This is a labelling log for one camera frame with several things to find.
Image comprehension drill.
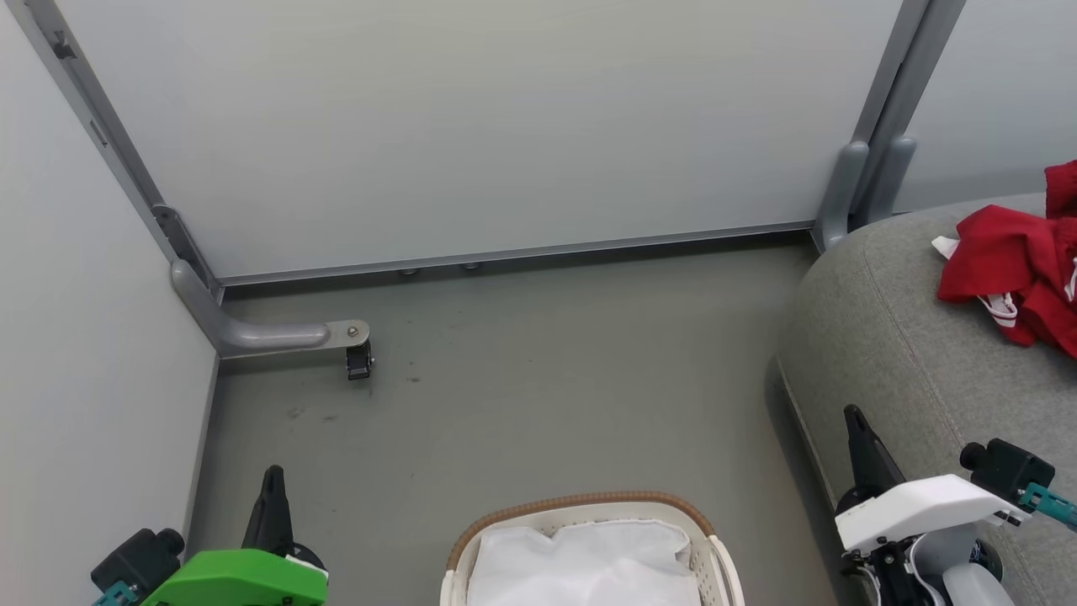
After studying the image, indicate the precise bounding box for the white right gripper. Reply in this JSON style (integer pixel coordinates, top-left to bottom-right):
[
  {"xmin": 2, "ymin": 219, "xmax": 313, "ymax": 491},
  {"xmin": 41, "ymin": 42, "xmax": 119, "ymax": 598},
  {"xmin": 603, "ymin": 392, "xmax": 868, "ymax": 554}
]
[{"xmin": 835, "ymin": 404, "xmax": 1032, "ymax": 556}]

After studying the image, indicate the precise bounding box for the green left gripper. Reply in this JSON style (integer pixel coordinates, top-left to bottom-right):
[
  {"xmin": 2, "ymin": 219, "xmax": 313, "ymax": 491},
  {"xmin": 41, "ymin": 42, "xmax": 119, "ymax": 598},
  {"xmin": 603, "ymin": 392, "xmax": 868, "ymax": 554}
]
[{"xmin": 139, "ymin": 465, "xmax": 329, "ymax": 606}]

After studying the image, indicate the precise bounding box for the red white-striped garment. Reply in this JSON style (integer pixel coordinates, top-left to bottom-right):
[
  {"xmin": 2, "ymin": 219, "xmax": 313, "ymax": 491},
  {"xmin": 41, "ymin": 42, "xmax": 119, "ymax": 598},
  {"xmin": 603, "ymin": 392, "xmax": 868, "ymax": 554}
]
[{"xmin": 931, "ymin": 158, "xmax": 1077, "ymax": 360}]

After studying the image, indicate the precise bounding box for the white brown-rimmed laundry basket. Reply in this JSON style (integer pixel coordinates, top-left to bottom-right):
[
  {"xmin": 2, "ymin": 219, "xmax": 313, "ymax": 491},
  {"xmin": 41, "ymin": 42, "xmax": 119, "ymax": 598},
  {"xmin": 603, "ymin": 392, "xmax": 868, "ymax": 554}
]
[{"xmin": 439, "ymin": 491, "xmax": 745, "ymax": 606}]

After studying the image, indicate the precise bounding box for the grey fabric sofa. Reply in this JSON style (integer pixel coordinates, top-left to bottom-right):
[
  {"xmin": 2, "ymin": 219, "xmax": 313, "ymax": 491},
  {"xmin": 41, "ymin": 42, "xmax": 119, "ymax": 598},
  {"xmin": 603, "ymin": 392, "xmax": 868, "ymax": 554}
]
[{"xmin": 774, "ymin": 192, "xmax": 1077, "ymax": 606}]

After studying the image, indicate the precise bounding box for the grey metal partition foot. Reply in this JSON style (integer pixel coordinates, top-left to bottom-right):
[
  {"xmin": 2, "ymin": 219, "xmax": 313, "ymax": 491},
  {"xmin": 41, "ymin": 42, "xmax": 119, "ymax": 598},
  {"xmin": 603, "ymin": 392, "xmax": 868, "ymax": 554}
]
[{"xmin": 171, "ymin": 258, "xmax": 371, "ymax": 359}]

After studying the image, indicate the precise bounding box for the white side partition panel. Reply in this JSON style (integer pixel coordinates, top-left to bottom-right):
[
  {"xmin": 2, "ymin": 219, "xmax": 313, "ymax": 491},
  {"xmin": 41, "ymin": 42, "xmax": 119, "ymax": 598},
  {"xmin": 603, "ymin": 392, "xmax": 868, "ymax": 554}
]
[{"xmin": 0, "ymin": 0, "xmax": 220, "ymax": 606}]

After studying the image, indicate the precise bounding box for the white garment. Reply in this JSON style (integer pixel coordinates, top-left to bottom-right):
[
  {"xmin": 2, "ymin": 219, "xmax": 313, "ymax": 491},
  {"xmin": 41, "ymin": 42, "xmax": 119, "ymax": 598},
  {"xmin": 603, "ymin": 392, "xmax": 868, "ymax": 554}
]
[{"xmin": 465, "ymin": 518, "xmax": 703, "ymax": 606}]

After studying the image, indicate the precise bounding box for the narrow white partition panel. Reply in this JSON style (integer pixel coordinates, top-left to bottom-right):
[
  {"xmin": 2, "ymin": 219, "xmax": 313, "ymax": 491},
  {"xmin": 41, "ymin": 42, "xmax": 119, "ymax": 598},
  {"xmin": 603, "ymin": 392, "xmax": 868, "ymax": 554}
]
[{"xmin": 892, "ymin": 0, "xmax": 1077, "ymax": 211}]

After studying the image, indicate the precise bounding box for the wide white partition panel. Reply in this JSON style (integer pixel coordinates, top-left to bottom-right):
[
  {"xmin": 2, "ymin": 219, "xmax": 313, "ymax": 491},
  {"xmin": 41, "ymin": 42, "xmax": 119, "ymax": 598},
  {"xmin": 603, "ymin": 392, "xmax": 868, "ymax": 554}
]
[{"xmin": 50, "ymin": 0, "xmax": 910, "ymax": 279}]

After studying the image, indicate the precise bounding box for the teal right cable connector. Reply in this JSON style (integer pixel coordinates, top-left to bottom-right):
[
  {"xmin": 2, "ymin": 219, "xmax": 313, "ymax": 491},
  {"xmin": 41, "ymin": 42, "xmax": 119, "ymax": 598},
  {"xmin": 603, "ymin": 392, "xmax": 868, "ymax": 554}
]
[{"xmin": 1018, "ymin": 481, "xmax": 1077, "ymax": 533}]

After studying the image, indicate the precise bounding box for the grey rounded post base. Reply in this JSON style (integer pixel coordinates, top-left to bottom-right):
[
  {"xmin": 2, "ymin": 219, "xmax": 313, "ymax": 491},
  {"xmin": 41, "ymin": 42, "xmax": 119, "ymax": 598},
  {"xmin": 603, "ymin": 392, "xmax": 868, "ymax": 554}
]
[
  {"xmin": 862, "ymin": 135, "xmax": 918, "ymax": 226},
  {"xmin": 812, "ymin": 141, "xmax": 870, "ymax": 252}
]

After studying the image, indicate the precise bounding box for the grey metal partition rail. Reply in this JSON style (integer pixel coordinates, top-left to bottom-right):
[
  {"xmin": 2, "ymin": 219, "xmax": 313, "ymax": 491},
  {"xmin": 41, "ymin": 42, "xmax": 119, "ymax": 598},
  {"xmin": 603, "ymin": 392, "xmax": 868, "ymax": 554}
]
[{"xmin": 215, "ymin": 221, "xmax": 817, "ymax": 287}]

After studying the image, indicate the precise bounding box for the grey double partition post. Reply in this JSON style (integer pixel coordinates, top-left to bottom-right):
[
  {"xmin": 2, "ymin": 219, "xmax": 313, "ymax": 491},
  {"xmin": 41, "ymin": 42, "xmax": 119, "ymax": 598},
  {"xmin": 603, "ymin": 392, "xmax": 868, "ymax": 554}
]
[{"xmin": 850, "ymin": 0, "xmax": 968, "ymax": 228}]

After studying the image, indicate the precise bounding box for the grey partition post with foot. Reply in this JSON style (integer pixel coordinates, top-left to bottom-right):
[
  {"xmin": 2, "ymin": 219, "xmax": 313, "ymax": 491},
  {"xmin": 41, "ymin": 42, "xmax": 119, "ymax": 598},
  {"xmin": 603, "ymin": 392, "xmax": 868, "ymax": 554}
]
[{"xmin": 4, "ymin": 0, "xmax": 224, "ymax": 295}]

